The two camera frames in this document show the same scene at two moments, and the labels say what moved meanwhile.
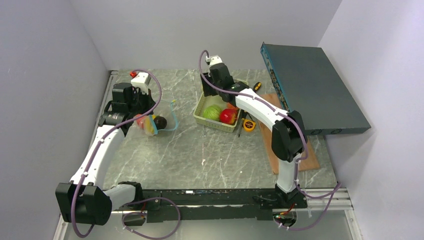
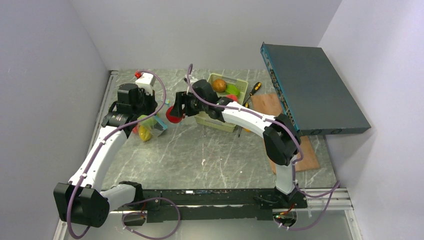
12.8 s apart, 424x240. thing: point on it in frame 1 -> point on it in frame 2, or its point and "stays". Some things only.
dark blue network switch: (313, 89) stays
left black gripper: (150, 102) stays
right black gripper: (206, 87) -> (182, 98)
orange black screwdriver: (257, 86) stays
